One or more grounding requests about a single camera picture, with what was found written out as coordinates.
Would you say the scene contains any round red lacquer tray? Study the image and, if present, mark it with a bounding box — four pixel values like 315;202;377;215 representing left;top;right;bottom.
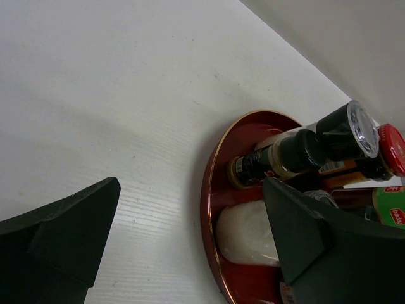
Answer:
200;110;300;303

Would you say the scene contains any red lid sauce jar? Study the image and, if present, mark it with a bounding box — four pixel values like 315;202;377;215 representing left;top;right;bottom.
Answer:
318;124;404;189

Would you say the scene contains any green label chili sauce bottle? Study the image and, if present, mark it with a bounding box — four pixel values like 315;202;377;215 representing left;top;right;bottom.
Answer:
365;186;404;229

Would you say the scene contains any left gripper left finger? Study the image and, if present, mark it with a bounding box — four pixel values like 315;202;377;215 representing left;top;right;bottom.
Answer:
1;177;120;303

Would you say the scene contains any small dark pepper shaker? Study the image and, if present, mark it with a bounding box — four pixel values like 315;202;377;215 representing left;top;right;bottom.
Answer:
227;129;327;189

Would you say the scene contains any black cap salt grinder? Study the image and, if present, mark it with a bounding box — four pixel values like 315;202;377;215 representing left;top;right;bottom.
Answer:
215;200;280;267

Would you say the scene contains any clear lid white spice jar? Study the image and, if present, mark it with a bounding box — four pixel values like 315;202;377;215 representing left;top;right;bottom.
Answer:
254;100;380;161

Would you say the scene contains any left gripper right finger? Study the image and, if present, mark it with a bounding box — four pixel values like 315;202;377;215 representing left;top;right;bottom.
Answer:
263;177;404;303

